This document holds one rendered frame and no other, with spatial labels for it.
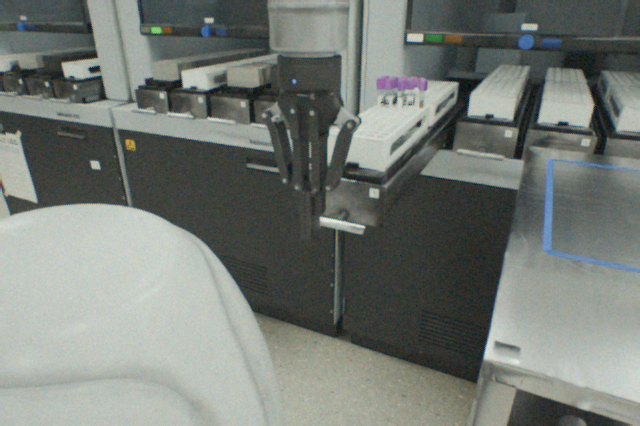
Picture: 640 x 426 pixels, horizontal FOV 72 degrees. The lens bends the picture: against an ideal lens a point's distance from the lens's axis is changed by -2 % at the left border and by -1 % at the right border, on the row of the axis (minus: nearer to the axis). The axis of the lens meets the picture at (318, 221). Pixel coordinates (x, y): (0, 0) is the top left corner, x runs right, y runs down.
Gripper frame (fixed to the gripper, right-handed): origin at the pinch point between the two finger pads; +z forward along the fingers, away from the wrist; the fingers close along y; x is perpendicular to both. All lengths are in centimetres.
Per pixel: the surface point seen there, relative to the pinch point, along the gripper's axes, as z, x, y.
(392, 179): -0.6, -15.4, -6.5
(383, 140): -6.6, -15.4, -4.6
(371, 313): 60, -57, 9
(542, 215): -2.1, -7.9, -27.9
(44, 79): -1, -58, 138
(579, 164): -2.2, -31.5, -32.8
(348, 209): 4.1, -11.6, -0.8
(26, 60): -6, -65, 157
